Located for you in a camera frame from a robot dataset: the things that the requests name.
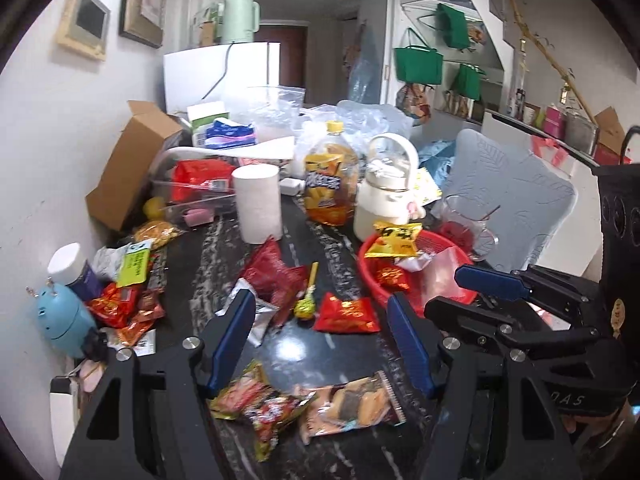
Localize red plastic basket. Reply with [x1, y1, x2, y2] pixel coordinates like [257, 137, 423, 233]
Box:
[357, 230, 481, 306]

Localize yellow lollipop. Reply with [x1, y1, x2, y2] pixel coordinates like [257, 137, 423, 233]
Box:
[293, 261, 319, 321]

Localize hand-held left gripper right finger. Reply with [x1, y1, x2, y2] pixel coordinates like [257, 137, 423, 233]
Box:
[387, 292, 583, 480]

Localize white toilet paper roll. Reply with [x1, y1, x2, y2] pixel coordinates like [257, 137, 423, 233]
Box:
[231, 164, 283, 245]

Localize light blue round gadget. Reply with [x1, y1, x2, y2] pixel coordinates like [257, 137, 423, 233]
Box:
[27, 280, 101, 353]

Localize blue pink tissue pack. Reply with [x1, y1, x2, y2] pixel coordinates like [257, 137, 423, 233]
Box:
[205, 117, 257, 148]

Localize bright red packet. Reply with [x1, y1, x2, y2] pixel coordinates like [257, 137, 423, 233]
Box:
[170, 159, 236, 203]

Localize yellow printed paper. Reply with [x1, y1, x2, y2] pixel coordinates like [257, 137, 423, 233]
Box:
[412, 167, 443, 206]

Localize clear biscuit pack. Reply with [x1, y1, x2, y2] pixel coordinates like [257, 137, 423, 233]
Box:
[297, 371, 407, 445]

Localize dark stick snack packet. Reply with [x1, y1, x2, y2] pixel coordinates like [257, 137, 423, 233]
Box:
[147, 250, 168, 293]

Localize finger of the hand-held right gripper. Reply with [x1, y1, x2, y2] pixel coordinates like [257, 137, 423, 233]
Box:
[424, 296, 601, 361]
[454, 265, 601, 331]

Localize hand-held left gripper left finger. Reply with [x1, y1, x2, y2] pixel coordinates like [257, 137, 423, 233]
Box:
[59, 288, 257, 480]

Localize dark wooden door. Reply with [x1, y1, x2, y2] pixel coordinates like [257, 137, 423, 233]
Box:
[257, 20, 308, 103]

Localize brown red snack packet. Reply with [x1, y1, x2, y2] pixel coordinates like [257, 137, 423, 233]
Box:
[135, 287, 166, 321]

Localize pink box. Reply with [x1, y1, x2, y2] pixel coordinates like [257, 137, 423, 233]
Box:
[542, 105, 568, 138]

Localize bamboo pole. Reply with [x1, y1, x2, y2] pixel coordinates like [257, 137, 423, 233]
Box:
[502, 0, 598, 126]

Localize light wooden picture frame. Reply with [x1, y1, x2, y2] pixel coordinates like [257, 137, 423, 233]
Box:
[56, 0, 112, 62]

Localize clear zip bag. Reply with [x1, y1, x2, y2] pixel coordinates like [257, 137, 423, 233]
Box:
[270, 85, 307, 116]

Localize green label packet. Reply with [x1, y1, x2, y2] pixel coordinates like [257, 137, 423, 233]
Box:
[116, 239, 153, 283]

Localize white water jug with handle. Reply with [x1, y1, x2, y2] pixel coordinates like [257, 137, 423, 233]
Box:
[353, 132, 426, 243]

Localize small red gold snack packet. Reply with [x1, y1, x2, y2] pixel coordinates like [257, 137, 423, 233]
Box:
[314, 291, 382, 335]
[375, 260, 413, 293]

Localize large green tote bag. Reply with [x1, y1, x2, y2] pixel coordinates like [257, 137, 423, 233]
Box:
[393, 27, 444, 86]

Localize printed paper sheet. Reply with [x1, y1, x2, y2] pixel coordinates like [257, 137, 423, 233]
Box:
[107, 330, 157, 358]

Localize hanging blue plastic bag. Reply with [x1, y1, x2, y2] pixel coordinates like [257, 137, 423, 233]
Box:
[347, 25, 381, 106]

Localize green white carton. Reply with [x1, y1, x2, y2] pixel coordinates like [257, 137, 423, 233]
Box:
[192, 2, 223, 48]

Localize colourful snack packets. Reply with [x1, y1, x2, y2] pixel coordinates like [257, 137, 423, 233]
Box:
[209, 360, 273, 420]

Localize white container lid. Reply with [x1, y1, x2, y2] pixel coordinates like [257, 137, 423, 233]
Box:
[165, 135, 296, 166]

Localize pink round compact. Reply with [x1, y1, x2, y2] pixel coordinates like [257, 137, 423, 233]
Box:
[80, 360, 108, 391]

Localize orange brown snack packet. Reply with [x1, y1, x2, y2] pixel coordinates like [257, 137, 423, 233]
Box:
[112, 317, 156, 348]

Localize dark blue jar white lid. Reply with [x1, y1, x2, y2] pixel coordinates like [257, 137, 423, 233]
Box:
[47, 242, 103, 301]

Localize clear glass mug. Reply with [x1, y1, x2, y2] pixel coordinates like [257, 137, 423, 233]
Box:
[440, 194, 501, 261]

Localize black hair claw clip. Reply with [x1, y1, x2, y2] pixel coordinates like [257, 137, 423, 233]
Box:
[82, 327, 111, 361]

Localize crumpled clear plastic bags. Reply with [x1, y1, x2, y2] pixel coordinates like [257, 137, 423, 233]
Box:
[300, 100, 416, 141]

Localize pale green electric kettle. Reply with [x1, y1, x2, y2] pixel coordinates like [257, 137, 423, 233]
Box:
[220, 0, 261, 46]

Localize white crumpled snack bag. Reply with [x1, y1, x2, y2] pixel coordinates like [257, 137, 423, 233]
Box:
[92, 245, 131, 281]

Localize pale blue embossed chair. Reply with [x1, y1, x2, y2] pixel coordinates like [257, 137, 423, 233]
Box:
[440, 128, 578, 271]

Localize open cardboard box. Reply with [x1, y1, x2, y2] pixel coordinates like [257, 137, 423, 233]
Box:
[85, 100, 183, 233]

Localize red gold candy packet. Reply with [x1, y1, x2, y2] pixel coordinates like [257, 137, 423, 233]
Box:
[86, 282, 143, 330]

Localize white black snack packet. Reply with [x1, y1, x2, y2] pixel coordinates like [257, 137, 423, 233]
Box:
[220, 280, 278, 348]

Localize yellow black snack packet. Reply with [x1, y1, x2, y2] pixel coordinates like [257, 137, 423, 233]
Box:
[364, 221, 424, 261]

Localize pink rectangular block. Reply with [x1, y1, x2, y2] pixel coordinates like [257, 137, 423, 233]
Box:
[184, 207, 216, 227]

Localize green white box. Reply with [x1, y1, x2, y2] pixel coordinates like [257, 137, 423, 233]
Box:
[186, 101, 231, 147]

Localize clear frosted plastic bag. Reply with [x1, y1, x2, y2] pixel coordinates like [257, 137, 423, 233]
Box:
[420, 247, 473, 301]

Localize large dark red snack bag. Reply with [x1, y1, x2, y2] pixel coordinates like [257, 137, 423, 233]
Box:
[240, 237, 311, 328]

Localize small cardboard box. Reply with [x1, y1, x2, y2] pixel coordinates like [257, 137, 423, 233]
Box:
[595, 106, 631, 153]

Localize black kettle cable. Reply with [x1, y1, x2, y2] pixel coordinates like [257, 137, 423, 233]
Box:
[201, 44, 233, 103]

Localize iced tea bottle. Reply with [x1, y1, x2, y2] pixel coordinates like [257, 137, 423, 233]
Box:
[303, 121, 360, 227]

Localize white mini fridge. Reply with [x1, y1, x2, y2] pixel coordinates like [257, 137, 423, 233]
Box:
[163, 41, 281, 113]

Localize clear plastic container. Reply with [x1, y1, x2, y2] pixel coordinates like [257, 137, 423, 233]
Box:
[152, 157, 238, 221]

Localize person's right hand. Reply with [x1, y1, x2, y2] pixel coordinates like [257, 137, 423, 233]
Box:
[562, 402, 636, 453]

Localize silver metal container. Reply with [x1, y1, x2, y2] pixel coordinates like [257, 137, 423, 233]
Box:
[566, 112, 598, 151]

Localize blue cloth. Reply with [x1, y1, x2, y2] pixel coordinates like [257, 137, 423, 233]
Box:
[417, 140, 456, 181]

